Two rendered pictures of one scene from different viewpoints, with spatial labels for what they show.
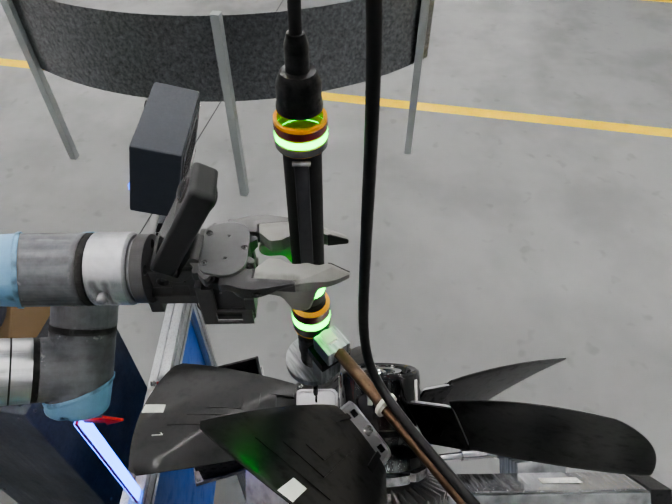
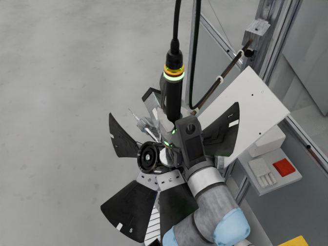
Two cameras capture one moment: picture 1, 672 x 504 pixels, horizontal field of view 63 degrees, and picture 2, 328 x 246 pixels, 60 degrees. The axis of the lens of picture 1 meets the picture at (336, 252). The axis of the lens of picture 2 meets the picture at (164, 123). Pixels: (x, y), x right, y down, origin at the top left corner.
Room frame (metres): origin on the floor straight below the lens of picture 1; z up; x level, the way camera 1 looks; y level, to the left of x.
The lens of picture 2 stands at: (0.55, 0.46, 2.10)
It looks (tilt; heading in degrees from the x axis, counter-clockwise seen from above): 52 degrees down; 250
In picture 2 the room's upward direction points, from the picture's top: straight up
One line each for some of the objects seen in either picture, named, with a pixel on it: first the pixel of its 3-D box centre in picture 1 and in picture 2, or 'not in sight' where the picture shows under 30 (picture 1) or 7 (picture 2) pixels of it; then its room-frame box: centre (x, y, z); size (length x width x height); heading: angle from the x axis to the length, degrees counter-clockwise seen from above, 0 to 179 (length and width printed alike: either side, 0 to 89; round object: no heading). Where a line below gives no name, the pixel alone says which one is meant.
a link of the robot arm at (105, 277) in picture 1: (120, 270); (206, 181); (0.36, 0.22, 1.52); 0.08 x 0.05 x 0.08; 1
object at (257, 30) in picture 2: not in sight; (256, 34); (-0.14, -0.34, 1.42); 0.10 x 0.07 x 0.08; 36
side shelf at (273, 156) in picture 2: not in sight; (259, 156); (-0.18, -0.09, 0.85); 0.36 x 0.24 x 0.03; 91
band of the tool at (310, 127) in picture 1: (301, 130); (174, 71); (0.37, 0.03, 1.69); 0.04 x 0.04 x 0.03
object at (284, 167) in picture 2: not in sight; (284, 167); (-0.24, 0.01, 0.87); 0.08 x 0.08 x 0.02; 4
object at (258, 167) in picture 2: not in sight; (262, 172); (-0.12, 0.00, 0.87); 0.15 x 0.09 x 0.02; 87
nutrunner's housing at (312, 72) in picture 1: (307, 253); (172, 115); (0.37, 0.03, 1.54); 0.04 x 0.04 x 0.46
